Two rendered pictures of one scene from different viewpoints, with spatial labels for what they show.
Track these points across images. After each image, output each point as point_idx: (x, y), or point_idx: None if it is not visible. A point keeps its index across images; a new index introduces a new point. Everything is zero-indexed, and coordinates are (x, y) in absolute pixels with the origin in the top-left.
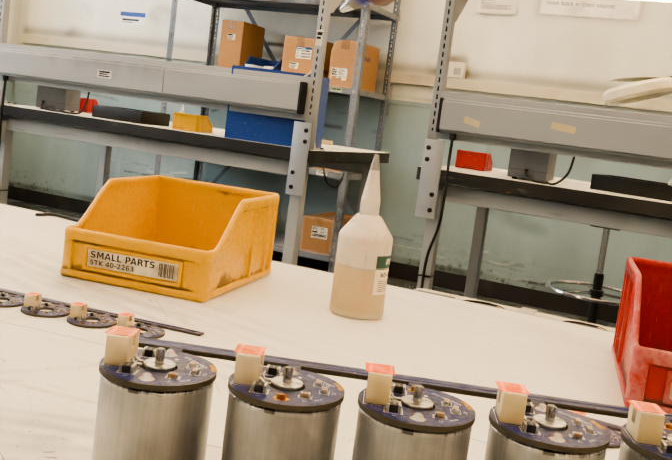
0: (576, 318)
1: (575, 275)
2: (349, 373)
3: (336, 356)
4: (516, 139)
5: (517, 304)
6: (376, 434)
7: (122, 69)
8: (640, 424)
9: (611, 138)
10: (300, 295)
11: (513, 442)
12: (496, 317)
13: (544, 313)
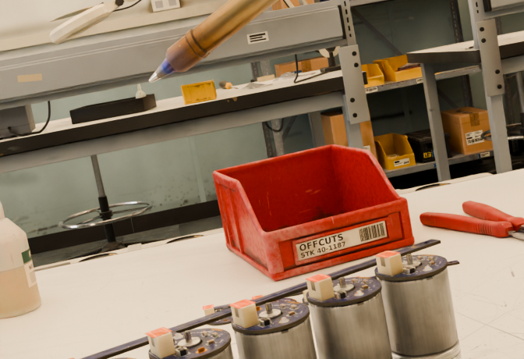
0: (94, 244)
1: (78, 206)
2: (207, 320)
3: (44, 347)
4: None
5: (36, 254)
6: (264, 343)
7: None
8: (391, 264)
9: (76, 73)
10: None
11: (338, 307)
12: (124, 261)
13: (64, 252)
